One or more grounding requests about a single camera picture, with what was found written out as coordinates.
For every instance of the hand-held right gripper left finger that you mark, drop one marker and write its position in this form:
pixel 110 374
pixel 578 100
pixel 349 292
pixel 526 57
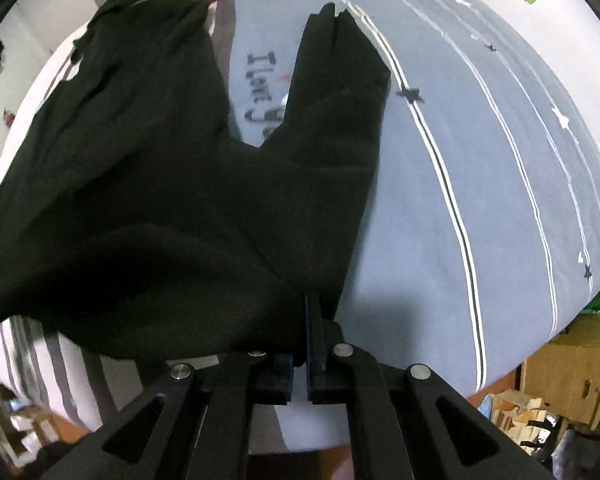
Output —
pixel 275 385

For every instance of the bed with striped sheet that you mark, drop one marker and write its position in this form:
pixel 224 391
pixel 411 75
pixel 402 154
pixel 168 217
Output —
pixel 455 210

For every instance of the cardboard box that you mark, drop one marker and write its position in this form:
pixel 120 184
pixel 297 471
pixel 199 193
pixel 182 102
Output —
pixel 565 375

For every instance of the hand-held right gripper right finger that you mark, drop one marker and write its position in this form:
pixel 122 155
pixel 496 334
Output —
pixel 314 350

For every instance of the wood scraps pile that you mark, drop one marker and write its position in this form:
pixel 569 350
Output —
pixel 520 412

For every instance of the black long-sleeve top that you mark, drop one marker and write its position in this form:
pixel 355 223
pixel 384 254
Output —
pixel 155 210

